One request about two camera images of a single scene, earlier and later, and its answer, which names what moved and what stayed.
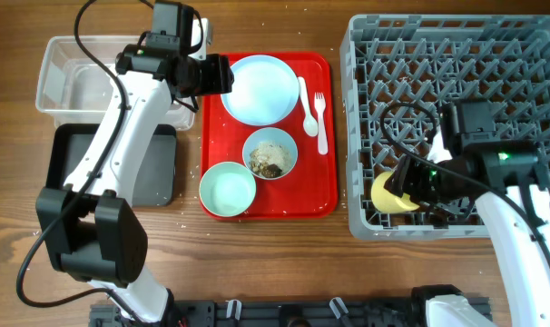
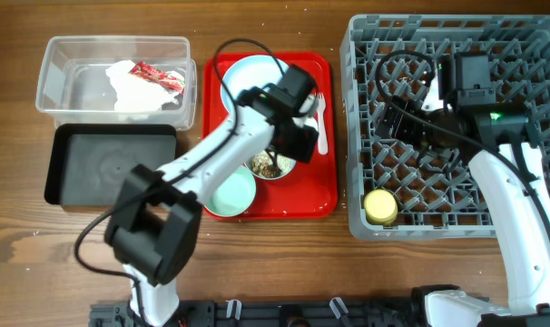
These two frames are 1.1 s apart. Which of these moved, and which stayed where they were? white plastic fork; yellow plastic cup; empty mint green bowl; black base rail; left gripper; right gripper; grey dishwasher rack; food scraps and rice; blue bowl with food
Moved: right gripper; left gripper; yellow plastic cup
Stayed: empty mint green bowl; blue bowl with food; grey dishwasher rack; white plastic fork; food scraps and rice; black base rail
